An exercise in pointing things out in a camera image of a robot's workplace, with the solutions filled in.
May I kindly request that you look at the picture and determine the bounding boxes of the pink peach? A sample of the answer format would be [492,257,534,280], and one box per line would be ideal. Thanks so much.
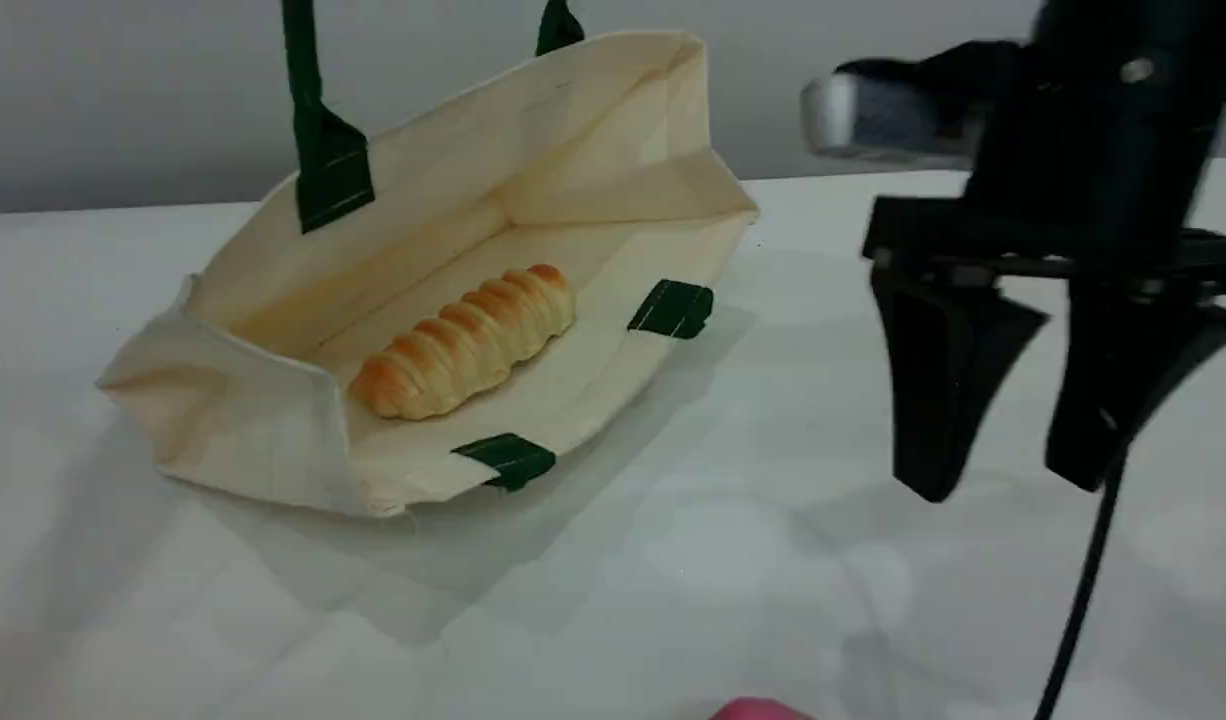
[711,698,816,720]

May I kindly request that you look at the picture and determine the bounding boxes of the white canvas bag green handles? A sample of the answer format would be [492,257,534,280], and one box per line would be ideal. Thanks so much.
[95,0,761,519]

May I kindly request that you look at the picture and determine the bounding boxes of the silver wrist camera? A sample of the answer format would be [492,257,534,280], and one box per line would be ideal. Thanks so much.
[801,40,1024,166]

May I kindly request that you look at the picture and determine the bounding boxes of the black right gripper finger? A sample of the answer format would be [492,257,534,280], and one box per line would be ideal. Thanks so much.
[1045,283,1226,493]
[870,265,1049,504]

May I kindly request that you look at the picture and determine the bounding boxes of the black cable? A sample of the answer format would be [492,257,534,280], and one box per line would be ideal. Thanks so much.
[1031,440,1132,720]

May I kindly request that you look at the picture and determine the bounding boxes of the long ridged golden bread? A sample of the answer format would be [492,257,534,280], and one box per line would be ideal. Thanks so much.
[351,263,577,421]

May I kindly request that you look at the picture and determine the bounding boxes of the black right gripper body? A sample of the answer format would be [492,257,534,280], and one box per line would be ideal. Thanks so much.
[863,110,1226,298]

